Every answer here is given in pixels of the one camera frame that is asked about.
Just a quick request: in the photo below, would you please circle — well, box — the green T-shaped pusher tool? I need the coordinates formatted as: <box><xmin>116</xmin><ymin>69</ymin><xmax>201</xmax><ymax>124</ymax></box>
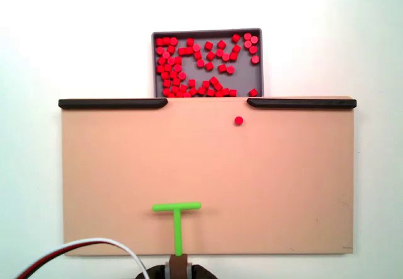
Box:
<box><xmin>152</xmin><ymin>202</ymin><xmax>202</xmax><ymax>279</ymax></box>

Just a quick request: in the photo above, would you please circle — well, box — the grey rectangular tray container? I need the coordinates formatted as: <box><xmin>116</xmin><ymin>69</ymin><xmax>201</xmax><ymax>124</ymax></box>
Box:
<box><xmin>151</xmin><ymin>27</ymin><xmax>263</xmax><ymax>98</ymax></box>

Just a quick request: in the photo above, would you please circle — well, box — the pink flat board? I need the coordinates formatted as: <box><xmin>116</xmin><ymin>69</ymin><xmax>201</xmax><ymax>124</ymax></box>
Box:
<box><xmin>59</xmin><ymin>95</ymin><xmax>355</xmax><ymax>257</ymax></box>

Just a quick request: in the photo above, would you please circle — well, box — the white red black servo cable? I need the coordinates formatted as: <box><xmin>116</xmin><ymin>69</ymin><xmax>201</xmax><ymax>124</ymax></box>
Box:
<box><xmin>9</xmin><ymin>237</ymin><xmax>152</xmax><ymax>279</ymax></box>

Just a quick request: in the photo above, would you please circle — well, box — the black foam rail strip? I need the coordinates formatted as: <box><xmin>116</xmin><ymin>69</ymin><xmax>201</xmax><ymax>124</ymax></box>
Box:
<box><xmin>58</xmin><ymin>98</ymin><xmax>169</xmax><ymax>110</ymax></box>
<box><xmin>246</xmin><ymin>98</ymin><xmax>358</xmax><ymax>110</ymax></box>

